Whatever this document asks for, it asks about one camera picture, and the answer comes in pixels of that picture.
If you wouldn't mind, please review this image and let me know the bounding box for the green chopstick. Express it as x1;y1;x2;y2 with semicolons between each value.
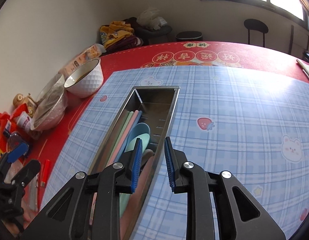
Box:
107;111;134;165

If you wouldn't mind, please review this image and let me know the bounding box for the red table cover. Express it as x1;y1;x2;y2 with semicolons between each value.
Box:
21;41;309;210

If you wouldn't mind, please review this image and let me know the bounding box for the plastic wrapped bowl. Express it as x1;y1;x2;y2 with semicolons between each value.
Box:
31;86;68;132

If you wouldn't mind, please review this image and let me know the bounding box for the green plastic spoon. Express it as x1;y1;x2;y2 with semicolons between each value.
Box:
117;139;143;218

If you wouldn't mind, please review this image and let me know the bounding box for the blue plastic spoon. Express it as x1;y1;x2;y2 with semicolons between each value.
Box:
125;122;151;152

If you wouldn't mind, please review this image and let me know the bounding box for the white plastic bag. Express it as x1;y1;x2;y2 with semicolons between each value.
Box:
137;7;167;30

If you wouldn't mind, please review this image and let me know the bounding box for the cream plastic spoon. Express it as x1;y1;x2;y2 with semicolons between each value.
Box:
141;149;155;168

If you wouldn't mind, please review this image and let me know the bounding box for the tissue pack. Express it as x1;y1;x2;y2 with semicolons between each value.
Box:
59;43;106;76

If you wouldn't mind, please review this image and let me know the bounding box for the steel utensil tray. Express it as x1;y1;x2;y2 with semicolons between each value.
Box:
91;86;180;239

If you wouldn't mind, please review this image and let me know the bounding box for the left hand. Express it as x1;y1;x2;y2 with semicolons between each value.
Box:
3;200;38;236

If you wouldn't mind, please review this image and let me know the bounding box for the black round stool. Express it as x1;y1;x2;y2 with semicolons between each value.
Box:
243;18;269;48

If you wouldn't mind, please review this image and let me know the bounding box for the blue chopstick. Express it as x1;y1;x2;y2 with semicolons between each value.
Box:
114;111;142;162

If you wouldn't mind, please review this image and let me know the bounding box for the pink chopstick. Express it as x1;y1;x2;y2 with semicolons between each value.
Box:
108;109;140;164

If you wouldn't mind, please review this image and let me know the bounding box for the black round bin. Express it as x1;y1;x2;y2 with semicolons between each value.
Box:
176;31;203;42

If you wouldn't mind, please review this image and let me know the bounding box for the white textured bowl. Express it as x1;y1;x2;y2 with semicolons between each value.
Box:
64;59;104;98

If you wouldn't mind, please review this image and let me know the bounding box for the pink plastic spoon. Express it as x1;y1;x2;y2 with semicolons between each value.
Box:
120;156;154;239

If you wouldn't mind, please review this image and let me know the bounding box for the yellow clothes pile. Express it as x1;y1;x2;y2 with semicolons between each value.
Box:
100;21;134;49

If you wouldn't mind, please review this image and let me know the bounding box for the blue plaid table mat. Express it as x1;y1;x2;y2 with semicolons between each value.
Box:
42;66;309;237

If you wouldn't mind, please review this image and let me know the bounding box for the cream folded cloth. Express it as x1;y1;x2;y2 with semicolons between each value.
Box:
297;59;309;79

